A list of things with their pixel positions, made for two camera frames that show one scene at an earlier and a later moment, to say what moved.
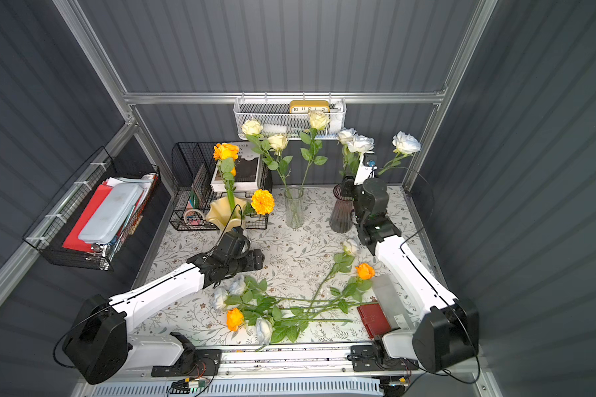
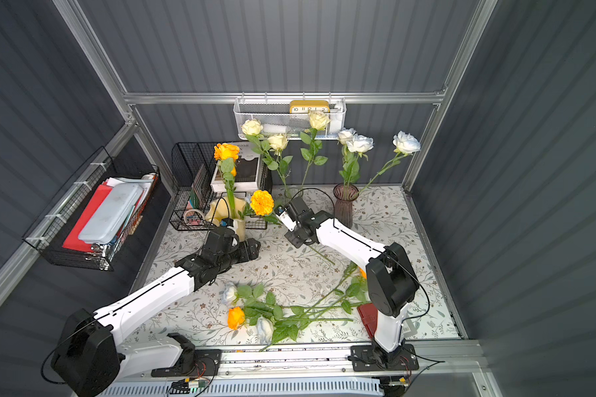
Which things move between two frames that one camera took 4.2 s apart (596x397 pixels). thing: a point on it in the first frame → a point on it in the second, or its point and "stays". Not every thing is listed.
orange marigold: x=262 y=202 stays
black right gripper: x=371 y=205 → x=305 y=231
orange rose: x=226 y=154 stays
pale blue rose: x=236 y=284 → x=228 y=294
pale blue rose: x=405 y=145 stays
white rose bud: x=276 y=143 stays
